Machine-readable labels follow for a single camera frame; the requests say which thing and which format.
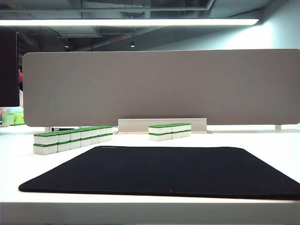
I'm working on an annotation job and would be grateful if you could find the black rectangular table mat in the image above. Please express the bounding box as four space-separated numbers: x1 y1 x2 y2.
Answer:
18 146 300 201

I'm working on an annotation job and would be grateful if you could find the long ceiling light strip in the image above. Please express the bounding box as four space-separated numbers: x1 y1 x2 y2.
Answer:
0 18 260 27

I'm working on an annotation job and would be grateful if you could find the grey fabric desk divider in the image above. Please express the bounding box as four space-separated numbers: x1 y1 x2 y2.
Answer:
22 48 300 128

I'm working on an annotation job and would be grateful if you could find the black monitor screen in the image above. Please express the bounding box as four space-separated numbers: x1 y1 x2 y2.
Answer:
0 27 20 107

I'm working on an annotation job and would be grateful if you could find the green plastic container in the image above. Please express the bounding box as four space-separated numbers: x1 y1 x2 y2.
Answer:
1 112 15 125

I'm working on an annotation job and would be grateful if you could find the yellow-green plastic box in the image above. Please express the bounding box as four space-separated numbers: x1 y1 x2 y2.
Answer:
13 112 25 125

